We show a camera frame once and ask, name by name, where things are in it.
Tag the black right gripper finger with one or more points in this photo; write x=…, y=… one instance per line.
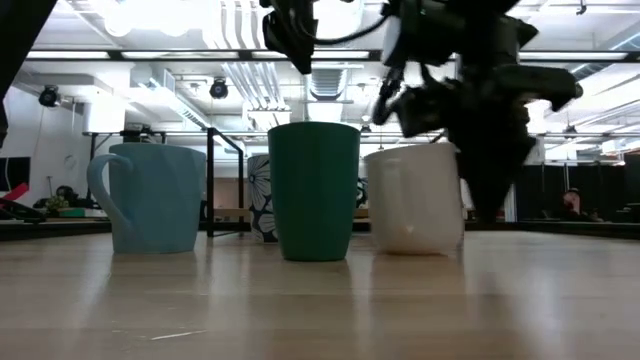
x=475, y=165
x=505, y=165

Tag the navy white floral mug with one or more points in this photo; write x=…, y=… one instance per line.
x=260, y=200

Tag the light blue mug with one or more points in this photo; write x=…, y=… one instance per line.
x=160, y=200

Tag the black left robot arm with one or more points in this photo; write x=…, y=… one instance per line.
x=15, y=25

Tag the black partition panels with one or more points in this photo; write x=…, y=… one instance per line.
x=550, y=185

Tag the person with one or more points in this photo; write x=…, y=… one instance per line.
x=572, y=202
x=65, y=192

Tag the black ceiling spotlight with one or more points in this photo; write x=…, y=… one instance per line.
x=48, y=96
x=218, y=89

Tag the red flat object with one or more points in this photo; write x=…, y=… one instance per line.
x=17, y=191

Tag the ribbed silver air duct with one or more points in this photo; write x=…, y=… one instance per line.
x=327, y=85

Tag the black aluminium table frame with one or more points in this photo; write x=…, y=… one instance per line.
x=50, y=230

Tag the dark wall monitor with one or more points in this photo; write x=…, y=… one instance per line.
x=15, y=172

